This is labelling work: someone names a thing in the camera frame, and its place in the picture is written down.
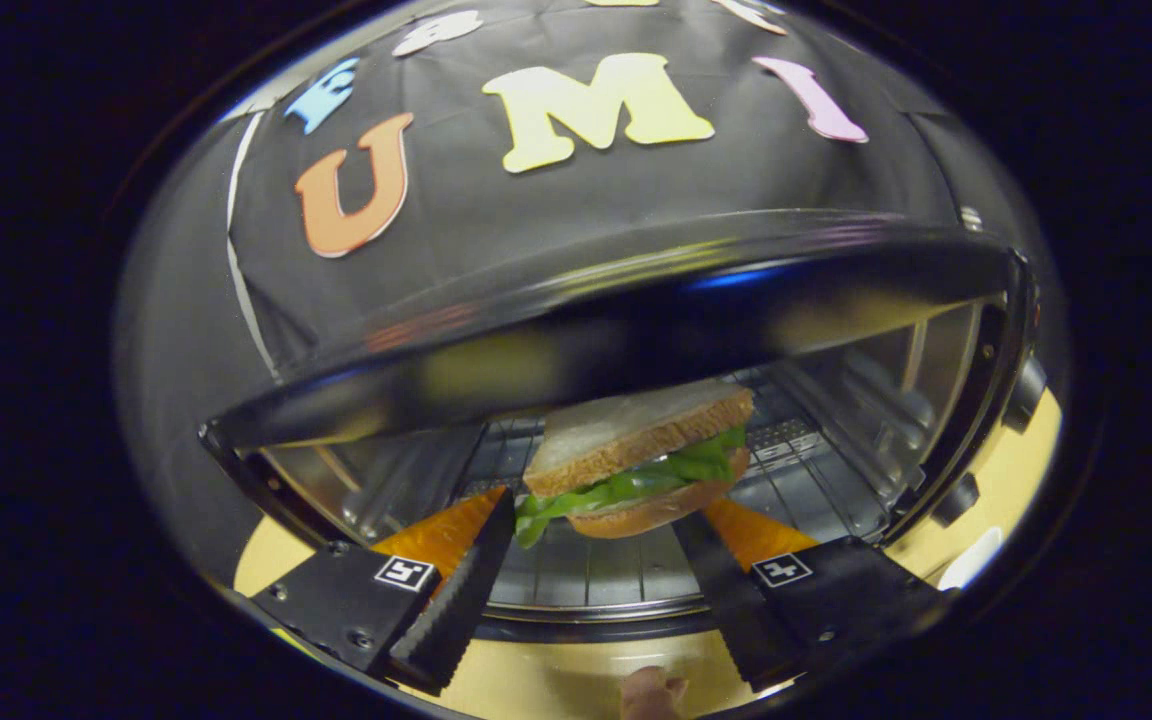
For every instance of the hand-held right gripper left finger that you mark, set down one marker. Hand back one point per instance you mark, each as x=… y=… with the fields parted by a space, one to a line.
x=451 y=610

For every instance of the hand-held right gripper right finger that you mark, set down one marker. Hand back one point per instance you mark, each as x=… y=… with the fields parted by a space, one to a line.
x=736 y=610

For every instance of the lettuce sandwich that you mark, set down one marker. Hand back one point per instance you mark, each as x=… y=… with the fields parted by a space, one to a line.
x=636 y=450

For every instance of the black electric oven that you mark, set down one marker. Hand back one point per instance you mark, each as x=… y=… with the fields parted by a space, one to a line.
x=636 y=320

